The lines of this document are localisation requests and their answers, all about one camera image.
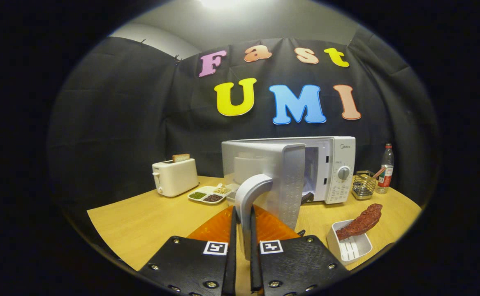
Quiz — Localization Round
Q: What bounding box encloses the small white rectangular tray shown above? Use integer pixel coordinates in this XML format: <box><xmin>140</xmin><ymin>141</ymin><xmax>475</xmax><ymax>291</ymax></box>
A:
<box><xmin>326</xmin><ymin>220</ymin><xmax>373</xmax><ymax>266</ymax></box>

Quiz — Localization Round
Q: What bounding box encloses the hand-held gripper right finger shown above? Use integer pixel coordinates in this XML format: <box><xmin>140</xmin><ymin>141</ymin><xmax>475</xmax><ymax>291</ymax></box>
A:
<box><xmin>250</xmin><ymin>206</ymin><xmax>349</xmax><ymax>296</ymax></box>

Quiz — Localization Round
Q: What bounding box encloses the white toaster oven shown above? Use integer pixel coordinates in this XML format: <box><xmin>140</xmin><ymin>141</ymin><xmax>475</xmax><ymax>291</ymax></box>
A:
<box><xmin>222</xmin><ymin>136</ymin><xmax>356</xmax><ymax>260</ymax></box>

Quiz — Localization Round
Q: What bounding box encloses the metal wire basket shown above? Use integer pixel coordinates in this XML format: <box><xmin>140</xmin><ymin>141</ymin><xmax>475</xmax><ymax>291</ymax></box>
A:
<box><xmin>351</xmin><ymin>170</ymin><xmax>378</xmax><ymax>201</ymax></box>

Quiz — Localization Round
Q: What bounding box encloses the white divided plate with beans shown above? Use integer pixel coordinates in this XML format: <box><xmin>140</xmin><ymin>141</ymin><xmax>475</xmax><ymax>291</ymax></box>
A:
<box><xmin>188</xmin><ymin>184</ymin><xmax>233</xmax><ymax>205</ymax></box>

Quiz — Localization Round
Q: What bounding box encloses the reddish brown sausage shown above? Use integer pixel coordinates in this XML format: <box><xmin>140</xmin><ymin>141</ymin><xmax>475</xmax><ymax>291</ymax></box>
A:
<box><xmin>336</xmin><ymin>203</ymin><xmax>383</xmax><ymax>241</ymax></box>

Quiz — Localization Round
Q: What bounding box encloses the clear plastic bottle red label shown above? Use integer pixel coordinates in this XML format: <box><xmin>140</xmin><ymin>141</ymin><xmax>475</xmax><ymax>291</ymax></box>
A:
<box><xmin>375</xmin><ymin>143</ymin><xmax>394</xmax><ymax>194</ymax></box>

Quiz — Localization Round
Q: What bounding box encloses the cream bread toaster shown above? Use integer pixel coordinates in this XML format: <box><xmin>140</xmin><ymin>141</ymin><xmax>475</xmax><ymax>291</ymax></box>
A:
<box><xmin>152</xmin><ymin>158</ymin><xmax>199</xmax><ymax>198</ymax></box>

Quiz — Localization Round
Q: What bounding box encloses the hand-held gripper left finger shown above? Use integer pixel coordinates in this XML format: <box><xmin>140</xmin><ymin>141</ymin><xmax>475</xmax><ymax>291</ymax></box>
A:
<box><xmin>138</xmin><ymin>206</ymin><xmax>238</xmax><ymax>296</ymax></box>

